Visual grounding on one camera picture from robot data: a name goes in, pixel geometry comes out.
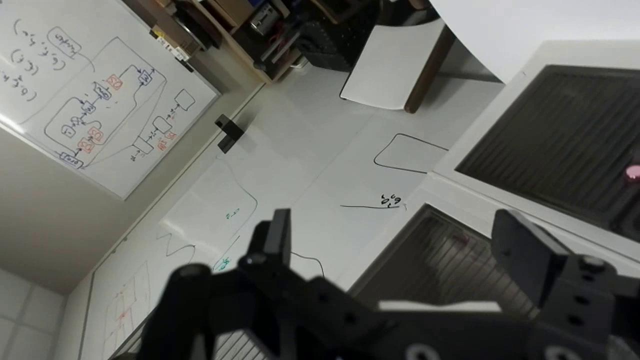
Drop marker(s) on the wooden storage shelf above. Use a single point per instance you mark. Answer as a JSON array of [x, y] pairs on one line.
[[230, 16]]

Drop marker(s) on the small black bracket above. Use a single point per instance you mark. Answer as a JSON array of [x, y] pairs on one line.
[[230, 133]]

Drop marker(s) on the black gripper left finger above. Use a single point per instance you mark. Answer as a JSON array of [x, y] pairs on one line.
[[277, 232]]

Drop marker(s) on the white flat board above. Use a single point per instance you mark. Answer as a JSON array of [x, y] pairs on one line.
[[386, 66]]

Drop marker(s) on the whiteboard with flowchart drawings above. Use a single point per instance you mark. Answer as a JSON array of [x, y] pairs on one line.
[[66, 81]]

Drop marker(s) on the black yellow whiteboard eraser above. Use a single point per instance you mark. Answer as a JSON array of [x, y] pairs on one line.
[[170, 45]]

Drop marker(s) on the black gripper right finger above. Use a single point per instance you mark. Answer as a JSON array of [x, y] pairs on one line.
[[526, 256]]

